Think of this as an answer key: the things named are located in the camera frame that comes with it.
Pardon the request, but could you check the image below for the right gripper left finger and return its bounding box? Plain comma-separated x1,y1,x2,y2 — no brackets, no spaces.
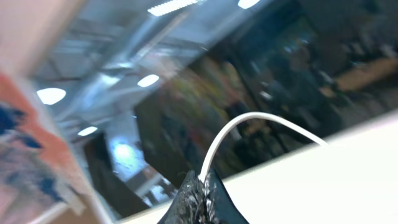
158,170,205,224

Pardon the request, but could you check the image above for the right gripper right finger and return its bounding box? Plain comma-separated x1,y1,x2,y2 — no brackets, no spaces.
205,169,249,224

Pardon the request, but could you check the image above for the white usb cable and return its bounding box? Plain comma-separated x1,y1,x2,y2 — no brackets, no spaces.
198,111,330,184

